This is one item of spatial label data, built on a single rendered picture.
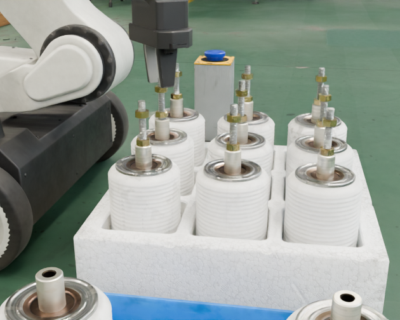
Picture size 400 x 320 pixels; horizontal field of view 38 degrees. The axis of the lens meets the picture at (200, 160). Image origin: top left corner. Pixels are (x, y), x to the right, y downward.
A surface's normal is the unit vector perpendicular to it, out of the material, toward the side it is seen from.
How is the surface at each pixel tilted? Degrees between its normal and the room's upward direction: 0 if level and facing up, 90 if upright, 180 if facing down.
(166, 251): 90
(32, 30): 90
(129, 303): 88
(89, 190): 0
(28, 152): 45
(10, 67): 90
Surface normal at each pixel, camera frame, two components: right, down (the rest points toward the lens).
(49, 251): 0.00, -0.93
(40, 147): 0.70, -0.60
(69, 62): -0.19, 0.35
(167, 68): 0.53, 0.30
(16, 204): 0.90, -0.29
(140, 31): -0.85, 0.18
